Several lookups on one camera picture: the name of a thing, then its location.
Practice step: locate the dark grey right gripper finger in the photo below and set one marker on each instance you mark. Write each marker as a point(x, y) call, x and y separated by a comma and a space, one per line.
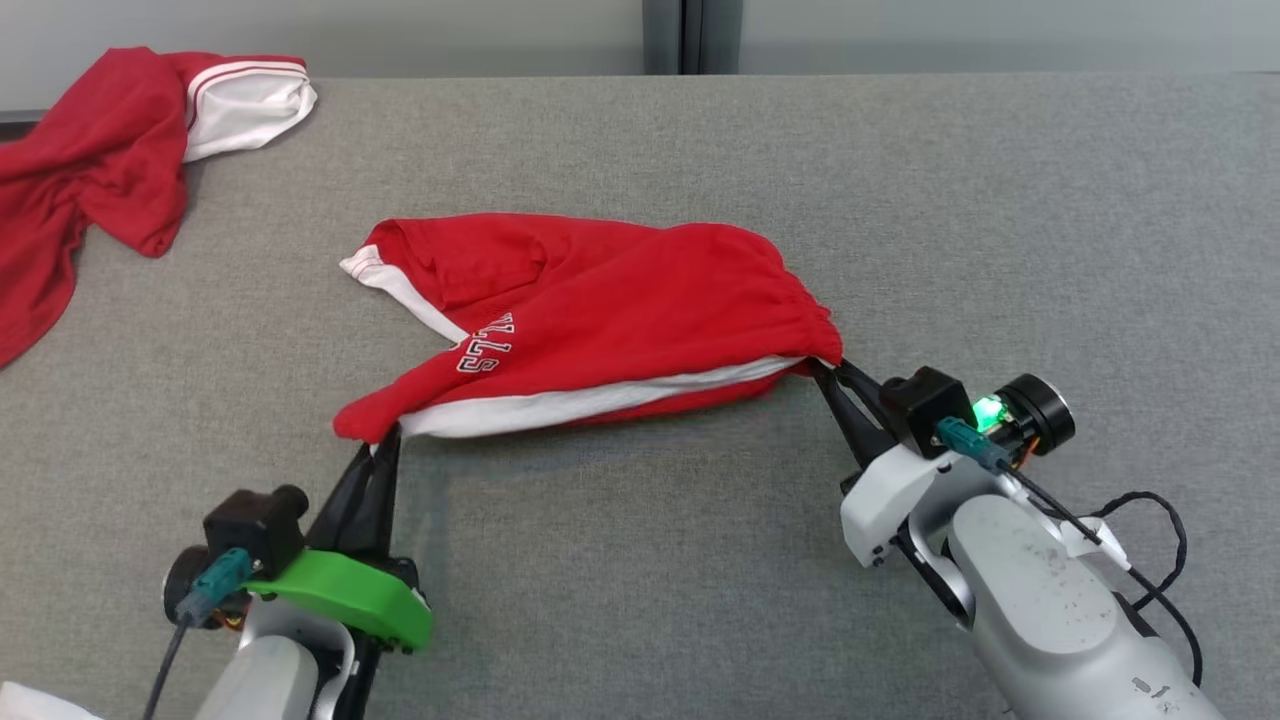
point(870, 395)
point(858, 435)

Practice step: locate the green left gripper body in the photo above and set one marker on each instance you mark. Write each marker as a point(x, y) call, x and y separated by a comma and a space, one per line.
point(350, 595)

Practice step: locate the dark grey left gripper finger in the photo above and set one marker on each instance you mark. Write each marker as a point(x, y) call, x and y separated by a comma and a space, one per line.
point(340, 515)
point(382, 500)

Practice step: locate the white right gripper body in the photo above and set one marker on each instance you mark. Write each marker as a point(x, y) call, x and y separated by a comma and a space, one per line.
point(900, 495)

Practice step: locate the red shorts with white print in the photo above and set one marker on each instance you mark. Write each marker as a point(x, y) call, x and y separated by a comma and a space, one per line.
point(640, 300)

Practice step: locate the red and white t-shirt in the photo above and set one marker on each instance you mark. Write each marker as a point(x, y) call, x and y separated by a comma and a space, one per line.
point(110, 150)

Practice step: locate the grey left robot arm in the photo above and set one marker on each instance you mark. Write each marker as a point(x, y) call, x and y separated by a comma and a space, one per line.
point(270, 680)

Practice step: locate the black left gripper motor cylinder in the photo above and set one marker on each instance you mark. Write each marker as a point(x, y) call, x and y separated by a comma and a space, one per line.
point(185, 585)

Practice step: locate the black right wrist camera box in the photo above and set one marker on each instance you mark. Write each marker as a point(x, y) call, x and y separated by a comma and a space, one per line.
point(925, 405)

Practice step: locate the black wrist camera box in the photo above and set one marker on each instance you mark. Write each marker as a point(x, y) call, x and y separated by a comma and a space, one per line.
point(925, 405)
point(255, 525)

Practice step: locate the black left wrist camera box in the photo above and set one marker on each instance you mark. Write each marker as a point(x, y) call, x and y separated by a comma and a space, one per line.
point(255, 525)

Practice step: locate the grey metal door frame post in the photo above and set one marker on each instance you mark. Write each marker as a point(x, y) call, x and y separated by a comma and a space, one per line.
point(722, 35)
point(662, 35)

